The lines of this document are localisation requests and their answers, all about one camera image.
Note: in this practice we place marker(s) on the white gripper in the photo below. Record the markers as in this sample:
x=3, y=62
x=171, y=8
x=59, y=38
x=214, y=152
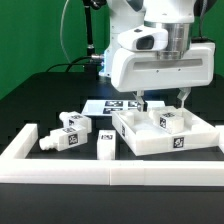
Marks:
x=141, y=71

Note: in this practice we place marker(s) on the white square tabletop part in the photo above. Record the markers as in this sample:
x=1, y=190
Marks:
x=144, y=138

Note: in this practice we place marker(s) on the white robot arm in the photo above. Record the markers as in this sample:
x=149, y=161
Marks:
x=175, y=16

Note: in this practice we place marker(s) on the white sheet with markers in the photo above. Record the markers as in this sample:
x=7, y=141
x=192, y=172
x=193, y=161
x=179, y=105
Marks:
x=105, y=107

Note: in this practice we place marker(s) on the white U-shaped fence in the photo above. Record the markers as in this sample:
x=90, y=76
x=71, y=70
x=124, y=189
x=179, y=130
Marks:
x=16, y=167

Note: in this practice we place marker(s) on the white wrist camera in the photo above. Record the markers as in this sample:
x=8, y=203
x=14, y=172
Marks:
x=144, y=39

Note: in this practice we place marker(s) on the black camera pole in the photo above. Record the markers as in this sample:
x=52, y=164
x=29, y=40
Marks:
x=88, y=6

